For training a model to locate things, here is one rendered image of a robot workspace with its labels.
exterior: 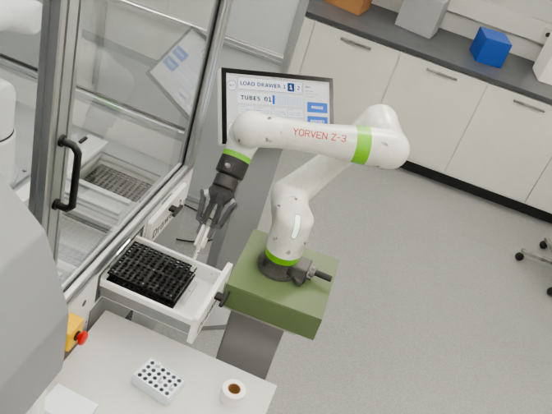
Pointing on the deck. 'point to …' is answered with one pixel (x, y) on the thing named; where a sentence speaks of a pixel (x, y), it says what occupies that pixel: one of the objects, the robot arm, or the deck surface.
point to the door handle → (71, 175)
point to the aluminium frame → (51, 25)
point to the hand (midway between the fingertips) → (203, 236)
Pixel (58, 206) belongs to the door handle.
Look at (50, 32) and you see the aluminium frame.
